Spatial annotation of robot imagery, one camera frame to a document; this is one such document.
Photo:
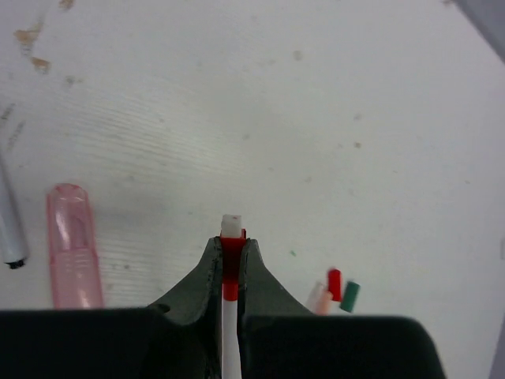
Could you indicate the pink pen cap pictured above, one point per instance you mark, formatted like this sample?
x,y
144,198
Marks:
x,y
319,300

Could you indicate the pink highlighter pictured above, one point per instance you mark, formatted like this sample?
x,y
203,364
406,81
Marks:
x,y
74,262

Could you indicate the black capped marker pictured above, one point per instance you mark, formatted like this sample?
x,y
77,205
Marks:
x,y
14,247

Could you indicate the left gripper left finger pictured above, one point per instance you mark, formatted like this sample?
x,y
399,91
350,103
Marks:
x,y
187,336

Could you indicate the green pen cap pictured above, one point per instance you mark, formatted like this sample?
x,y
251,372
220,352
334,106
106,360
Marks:
x,y
349,296

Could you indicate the red pen cap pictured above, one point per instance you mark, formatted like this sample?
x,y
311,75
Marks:
x,y
334,284

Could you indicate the red capped marker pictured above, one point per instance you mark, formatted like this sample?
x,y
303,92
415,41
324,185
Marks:
x,y
233,239

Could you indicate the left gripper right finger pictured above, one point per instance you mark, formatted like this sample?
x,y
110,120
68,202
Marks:
x,y
272,324

